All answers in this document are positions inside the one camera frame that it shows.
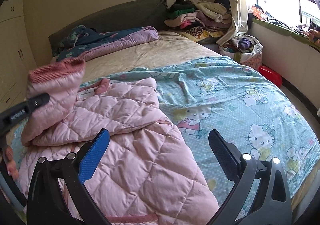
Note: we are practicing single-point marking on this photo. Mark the pink quilted jacket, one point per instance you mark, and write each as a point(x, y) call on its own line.
point(147, 175)

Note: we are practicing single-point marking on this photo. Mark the cream wardrobe with drawers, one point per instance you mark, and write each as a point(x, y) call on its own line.
point(16, 56)

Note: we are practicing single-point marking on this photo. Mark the red plastic box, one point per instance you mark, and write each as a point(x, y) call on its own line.
point(271, 75)

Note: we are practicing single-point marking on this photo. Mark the clothes on window sill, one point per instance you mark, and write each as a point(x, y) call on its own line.
point(305, 33)

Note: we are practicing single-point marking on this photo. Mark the cream curtain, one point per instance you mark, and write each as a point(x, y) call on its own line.
point(239, 26)

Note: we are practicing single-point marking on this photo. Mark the pile of mixed clothes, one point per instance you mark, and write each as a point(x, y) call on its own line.
point(198, 20)

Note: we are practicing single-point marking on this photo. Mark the dark floral purple quilt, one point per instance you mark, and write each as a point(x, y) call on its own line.
point(87, 44)

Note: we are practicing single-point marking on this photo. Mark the person's left hand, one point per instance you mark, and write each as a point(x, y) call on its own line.
point(7, 154)

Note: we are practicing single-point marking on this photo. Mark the white bag with clothes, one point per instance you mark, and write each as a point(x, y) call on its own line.
point(245, 50)

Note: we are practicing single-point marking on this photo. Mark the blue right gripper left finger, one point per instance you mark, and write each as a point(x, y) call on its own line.
point(45, 203)

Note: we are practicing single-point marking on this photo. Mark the light blue Hello Kitty sheet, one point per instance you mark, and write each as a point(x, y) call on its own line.
point(247, 110)

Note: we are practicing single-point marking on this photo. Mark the beige bed cover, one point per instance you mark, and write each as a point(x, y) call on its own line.
point(170, 49)

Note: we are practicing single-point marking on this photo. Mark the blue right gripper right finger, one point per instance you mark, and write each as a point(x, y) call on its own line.
point(271, 204)

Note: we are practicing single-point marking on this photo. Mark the dark green headboard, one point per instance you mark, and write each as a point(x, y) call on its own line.
point(133, 14)

